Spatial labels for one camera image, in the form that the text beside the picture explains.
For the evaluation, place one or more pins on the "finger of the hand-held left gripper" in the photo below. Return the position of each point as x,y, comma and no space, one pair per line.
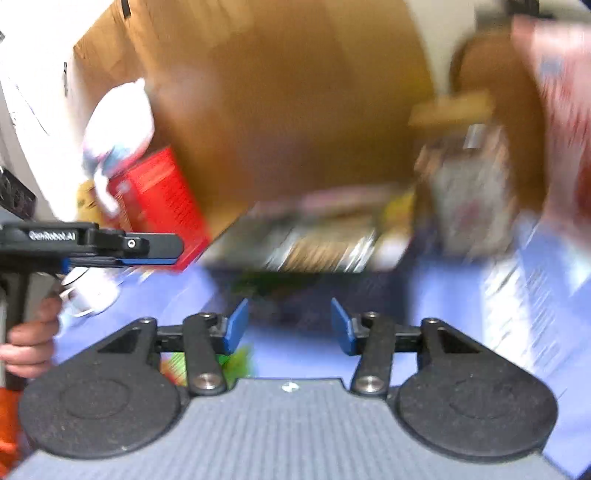
157,247

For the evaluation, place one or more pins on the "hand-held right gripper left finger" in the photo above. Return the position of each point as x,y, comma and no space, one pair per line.
238,325

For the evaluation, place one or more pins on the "yellow plush toy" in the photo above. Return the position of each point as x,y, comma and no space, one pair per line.
85,198

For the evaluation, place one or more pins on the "pink and blue plush toy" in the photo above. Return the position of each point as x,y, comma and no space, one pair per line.
120,124

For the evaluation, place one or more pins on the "clear nut jar yellow lid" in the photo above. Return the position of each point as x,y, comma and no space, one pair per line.
466,198

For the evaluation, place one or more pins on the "white cup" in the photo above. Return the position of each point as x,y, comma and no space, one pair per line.
87,295

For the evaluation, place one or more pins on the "red gift bag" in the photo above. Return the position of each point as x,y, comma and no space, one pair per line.
171,203

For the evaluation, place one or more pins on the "blue printed cloth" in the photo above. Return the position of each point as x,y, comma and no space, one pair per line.
452,295

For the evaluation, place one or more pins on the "black cardboard box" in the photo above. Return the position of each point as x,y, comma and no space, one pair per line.
300,240

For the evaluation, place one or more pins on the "person's left hand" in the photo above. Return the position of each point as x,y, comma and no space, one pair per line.
30,339

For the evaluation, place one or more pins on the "pink snack bag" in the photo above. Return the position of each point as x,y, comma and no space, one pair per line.
563,115

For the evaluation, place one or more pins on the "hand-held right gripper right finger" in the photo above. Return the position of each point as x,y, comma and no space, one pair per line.
341,327

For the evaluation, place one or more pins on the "green snack packet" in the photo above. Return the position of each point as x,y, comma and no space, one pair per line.
240,362

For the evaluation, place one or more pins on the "round wooden board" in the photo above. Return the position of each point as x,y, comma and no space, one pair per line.
503,83

